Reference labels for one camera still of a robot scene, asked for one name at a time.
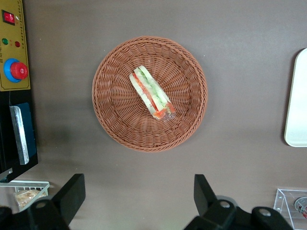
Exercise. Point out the vegetable sandwich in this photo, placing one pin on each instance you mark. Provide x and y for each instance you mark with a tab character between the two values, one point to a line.
149	92

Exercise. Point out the red emergency stop button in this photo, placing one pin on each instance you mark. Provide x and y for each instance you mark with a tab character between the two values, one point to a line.
18	71

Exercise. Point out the brown round wicker basket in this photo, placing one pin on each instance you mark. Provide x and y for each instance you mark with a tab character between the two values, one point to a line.
115	103

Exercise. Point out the clear snack packet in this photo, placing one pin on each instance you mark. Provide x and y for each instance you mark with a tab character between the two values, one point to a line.
26	197

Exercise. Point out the gold control panel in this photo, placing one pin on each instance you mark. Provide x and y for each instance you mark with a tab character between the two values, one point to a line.
12	33

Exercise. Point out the green indicator light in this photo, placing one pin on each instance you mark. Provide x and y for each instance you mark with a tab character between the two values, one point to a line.
5	41

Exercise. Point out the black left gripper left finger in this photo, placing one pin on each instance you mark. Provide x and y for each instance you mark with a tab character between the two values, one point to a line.
69	196

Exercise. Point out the red indicator light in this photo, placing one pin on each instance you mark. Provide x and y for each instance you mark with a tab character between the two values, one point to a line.
17	44

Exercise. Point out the black appliance body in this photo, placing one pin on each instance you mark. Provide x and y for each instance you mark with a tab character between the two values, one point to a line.
6	134

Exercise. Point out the red and silver soda can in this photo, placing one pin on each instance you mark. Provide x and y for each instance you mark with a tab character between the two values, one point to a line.
302	206

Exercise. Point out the red rocker switch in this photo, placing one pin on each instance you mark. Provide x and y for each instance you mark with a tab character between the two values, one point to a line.
9	17

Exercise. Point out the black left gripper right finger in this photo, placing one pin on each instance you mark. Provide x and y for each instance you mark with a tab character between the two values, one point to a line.
206	198

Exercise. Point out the clear acrylic box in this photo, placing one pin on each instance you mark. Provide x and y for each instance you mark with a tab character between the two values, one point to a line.
283	201

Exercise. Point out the cream plastic tray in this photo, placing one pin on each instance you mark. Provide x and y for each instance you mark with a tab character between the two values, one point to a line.
298	103

